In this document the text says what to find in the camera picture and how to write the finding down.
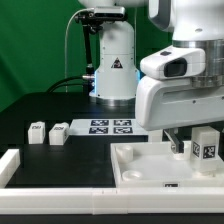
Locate white marker base plate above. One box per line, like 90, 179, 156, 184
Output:
70, 119, 147, 136

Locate white thin cable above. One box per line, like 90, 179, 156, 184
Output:
64, 8, 88, 93

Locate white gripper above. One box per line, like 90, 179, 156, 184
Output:
135, 46, 224, 154

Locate white U-shaped obstacle fence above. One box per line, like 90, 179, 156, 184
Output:
0, 149, 224, 215

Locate camera on black stand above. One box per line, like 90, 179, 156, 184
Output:
75, 6, 127, 86

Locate white square tabletop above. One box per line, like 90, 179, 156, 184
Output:
111, 141, 224, 188

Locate black cable bundle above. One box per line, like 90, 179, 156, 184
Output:
45, 75, 91, 94

